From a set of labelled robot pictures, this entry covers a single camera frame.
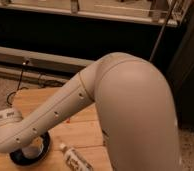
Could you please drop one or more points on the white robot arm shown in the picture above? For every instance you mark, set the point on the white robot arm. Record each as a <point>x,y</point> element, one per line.
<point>135,108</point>

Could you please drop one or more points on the black ceramic bowl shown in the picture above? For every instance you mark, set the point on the black ceramic bowl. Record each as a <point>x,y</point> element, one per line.
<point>18,157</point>

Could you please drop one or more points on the dark cabinet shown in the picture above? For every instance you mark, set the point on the dark cabinet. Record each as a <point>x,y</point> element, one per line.
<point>180,73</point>

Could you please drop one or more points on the metal rod stand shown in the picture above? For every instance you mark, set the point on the metal rod stand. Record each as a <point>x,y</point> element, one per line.
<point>168,15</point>

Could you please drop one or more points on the metal floor rail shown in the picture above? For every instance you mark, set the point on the metal floor rail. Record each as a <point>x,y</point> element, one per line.
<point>43,60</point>

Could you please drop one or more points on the upper metal frame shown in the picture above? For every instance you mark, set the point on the upper metal frame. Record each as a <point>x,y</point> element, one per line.
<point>152,12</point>

